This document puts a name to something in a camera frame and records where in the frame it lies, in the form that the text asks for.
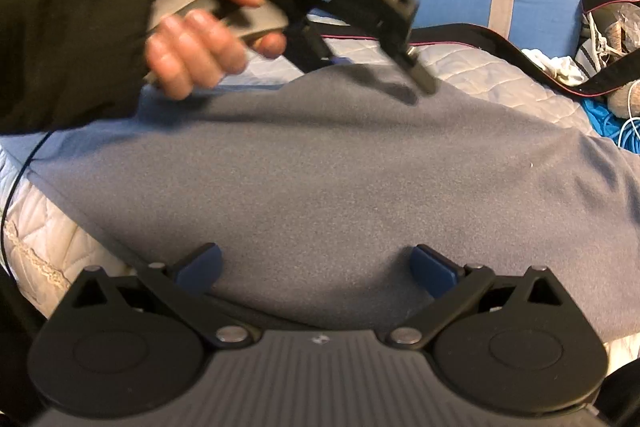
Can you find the black sleeved left forearm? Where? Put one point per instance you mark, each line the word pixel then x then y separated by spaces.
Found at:
pixel 66 63

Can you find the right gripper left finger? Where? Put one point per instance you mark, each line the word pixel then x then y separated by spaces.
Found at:
pixel 181 289

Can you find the black bag with clutter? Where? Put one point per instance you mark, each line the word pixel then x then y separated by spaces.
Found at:
pixel 608 54

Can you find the person's left hand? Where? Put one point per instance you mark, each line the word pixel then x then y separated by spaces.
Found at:
pixel 194 51

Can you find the quilted grey bedspread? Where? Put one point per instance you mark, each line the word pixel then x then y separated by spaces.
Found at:
pixel 500 76

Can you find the grey-blue fleece garment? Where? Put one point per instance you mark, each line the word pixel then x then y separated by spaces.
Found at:
pixel 320 186

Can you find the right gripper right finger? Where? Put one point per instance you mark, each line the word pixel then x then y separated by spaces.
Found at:
pixel 455 290

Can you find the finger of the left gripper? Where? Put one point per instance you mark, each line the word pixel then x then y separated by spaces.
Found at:
pixel 409 62
pixel 307 50

